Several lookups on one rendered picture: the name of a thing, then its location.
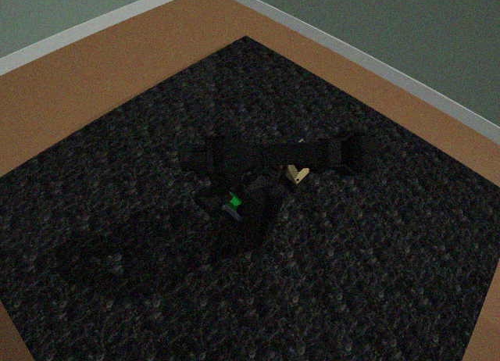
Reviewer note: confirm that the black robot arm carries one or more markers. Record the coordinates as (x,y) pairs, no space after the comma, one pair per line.
(349,153)

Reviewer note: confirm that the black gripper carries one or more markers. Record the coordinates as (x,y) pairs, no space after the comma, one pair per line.
(211,200)

